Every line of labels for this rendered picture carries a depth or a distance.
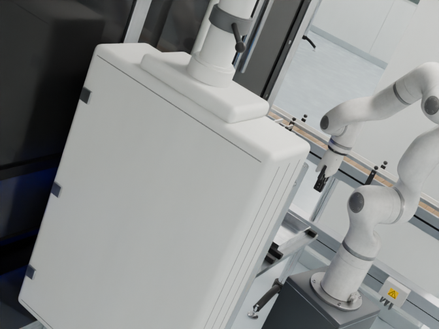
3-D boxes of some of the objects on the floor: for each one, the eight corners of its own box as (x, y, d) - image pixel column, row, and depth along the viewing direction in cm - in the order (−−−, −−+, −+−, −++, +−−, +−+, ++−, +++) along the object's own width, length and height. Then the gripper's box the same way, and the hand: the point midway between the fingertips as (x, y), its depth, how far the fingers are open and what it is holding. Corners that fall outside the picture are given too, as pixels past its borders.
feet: (243, 313, 348) (253, 293, 342) (286, 282, 389) (296, 264, 384) (255, 322, 345) (266, 302, 339) (297, 290, 386) (308, 271, 381)
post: (151, 335, 307) (349, -132, 223) (159, 330, 312) (356, -129, 228) (161, 344, 305) (366, -126, 220) (169, 339, 310) (372, -122, 225)
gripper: (340, 155, 227) (317, 200, 235) (355, 149, 240) (334, 191, 247) (321, 144, 230) (300, 188, 238) (338, 138, 243) (317, 181, 250)
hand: (319, 185), depth 242 cm, fingers closed
